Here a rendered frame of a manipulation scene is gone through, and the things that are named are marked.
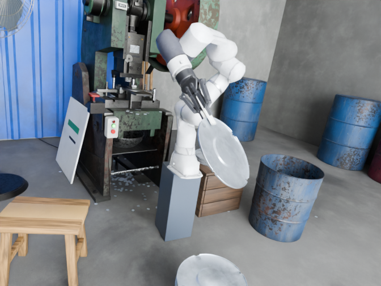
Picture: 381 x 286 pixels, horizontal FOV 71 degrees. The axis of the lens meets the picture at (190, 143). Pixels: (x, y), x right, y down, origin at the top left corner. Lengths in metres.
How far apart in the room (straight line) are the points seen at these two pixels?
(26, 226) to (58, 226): 0.12
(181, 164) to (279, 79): 3.84
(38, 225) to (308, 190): 1.46
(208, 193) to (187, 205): 0.32
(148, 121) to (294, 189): 1.12
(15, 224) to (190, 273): 0.75
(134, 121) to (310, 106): 3.36
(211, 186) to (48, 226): 1.06
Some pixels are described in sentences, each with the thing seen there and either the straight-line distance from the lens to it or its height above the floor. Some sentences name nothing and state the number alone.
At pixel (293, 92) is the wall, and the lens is 4.93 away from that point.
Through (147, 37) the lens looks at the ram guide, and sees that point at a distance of 2.09.
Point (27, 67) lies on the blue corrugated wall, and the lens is 3.12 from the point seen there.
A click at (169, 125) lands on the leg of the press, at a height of 0.55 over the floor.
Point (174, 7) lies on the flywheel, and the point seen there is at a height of 1.42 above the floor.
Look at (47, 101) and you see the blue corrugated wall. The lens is 3.20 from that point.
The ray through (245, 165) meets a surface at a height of 0.70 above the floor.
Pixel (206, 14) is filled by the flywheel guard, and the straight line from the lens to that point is 2.02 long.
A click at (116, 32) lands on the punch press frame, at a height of 1.16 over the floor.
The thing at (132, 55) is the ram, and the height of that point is 1.02.
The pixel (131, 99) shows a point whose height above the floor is 0.72.
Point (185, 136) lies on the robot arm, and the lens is 1.47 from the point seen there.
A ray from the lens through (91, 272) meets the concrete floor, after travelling 1.55.
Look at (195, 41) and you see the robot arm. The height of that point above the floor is 1.14.
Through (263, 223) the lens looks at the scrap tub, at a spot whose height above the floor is 0.09.
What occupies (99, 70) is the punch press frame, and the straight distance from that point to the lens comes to 2.26.
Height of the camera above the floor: 1.08
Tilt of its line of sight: 18 degrees down
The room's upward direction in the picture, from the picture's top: 9 degrees clockwise
